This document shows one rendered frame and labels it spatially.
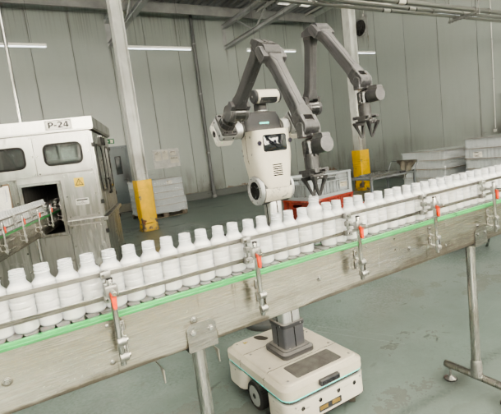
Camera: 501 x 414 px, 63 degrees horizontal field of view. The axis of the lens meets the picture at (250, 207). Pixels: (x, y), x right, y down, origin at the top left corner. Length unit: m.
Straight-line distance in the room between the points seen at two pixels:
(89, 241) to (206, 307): 3.73
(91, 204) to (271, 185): 3.10
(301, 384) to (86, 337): 1.24
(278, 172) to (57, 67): 11.88
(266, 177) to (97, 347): 1.23
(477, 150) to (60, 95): 10.85
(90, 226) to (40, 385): 3.77
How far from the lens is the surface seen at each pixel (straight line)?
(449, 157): 8.53
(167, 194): 10.92
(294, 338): 2.39
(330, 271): 1.58
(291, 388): 2.17
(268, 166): 2.11
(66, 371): 1.26
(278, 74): 1.65
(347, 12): 12.01
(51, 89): 13.52
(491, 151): 7.85
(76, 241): 4.99
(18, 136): 5.07
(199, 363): 1.42
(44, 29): 13.93
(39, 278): 1.22
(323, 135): 1.45
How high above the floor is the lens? 1.39
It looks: 7 degrees down
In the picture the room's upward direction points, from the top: 7 degrees counter-clockwise
